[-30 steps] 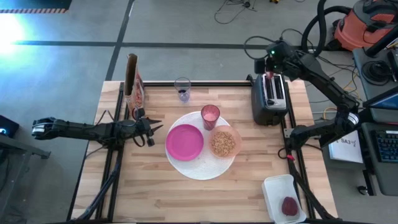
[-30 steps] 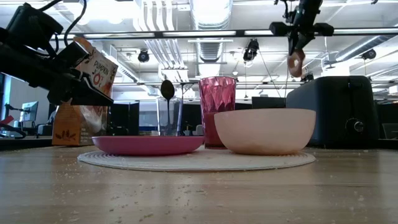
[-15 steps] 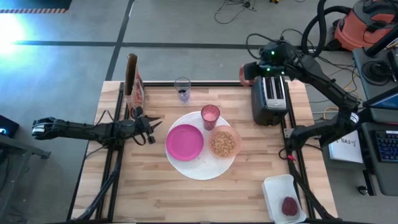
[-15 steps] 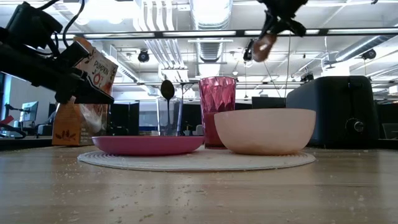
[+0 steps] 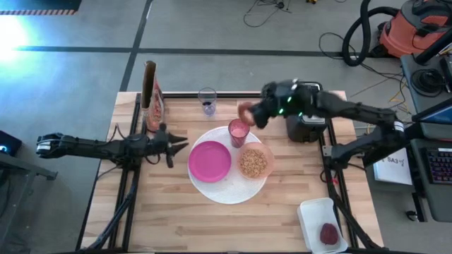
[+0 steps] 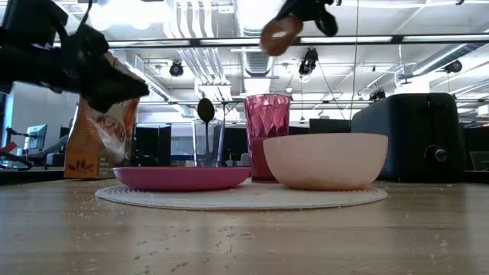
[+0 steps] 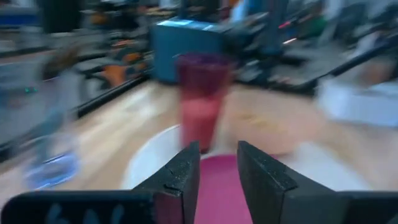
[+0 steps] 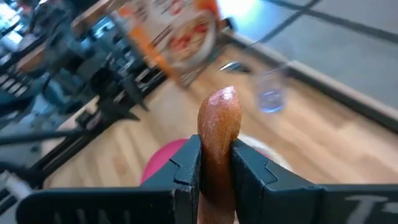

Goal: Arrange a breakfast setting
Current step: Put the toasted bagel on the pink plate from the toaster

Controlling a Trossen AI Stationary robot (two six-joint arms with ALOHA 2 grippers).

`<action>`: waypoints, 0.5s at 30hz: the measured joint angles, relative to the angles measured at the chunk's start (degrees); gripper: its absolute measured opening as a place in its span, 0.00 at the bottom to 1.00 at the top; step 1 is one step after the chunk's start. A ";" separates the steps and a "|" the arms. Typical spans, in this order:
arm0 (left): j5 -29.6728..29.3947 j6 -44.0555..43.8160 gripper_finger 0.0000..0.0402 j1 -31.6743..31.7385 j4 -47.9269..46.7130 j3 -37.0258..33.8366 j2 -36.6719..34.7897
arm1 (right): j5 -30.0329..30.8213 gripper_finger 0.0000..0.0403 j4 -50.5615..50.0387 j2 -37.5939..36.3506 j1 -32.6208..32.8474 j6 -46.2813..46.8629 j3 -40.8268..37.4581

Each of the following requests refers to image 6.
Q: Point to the black toaster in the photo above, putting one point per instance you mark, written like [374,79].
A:
[412,130]

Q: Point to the clear drinking glass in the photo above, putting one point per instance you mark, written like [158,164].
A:
[198,149]

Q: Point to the black computer monitor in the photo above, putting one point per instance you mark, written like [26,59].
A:
[330,126]

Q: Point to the black round ceiling speaker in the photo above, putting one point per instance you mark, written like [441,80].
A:
[176,69]

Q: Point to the round white woven placemat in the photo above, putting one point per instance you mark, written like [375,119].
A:
[240,198]

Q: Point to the black spoon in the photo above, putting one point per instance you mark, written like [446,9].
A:
[206,109]

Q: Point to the grey desktop monitor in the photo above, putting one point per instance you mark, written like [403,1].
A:
[37,136]

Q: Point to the pink faceted tumbler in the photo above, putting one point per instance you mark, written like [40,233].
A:
[267,118]

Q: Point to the black ceiling spotlight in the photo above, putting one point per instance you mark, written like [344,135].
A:
[308,63]

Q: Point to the magenta plate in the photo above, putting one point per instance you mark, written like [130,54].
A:
[179,178]

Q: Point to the pale pink bowl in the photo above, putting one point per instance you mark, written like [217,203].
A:
[324,160]

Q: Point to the cereal box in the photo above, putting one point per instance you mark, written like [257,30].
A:
[88,153]

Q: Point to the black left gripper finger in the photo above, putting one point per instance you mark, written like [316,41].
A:
[114,89]

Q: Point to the red and black apparatus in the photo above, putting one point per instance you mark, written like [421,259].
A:
[11,158]

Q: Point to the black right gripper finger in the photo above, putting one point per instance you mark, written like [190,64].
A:
[326,19]
[296,7]

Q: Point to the black overhead light bar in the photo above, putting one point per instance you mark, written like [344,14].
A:
[344,40]

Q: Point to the silver ventilation duct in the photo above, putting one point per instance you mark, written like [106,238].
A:
[260,68]

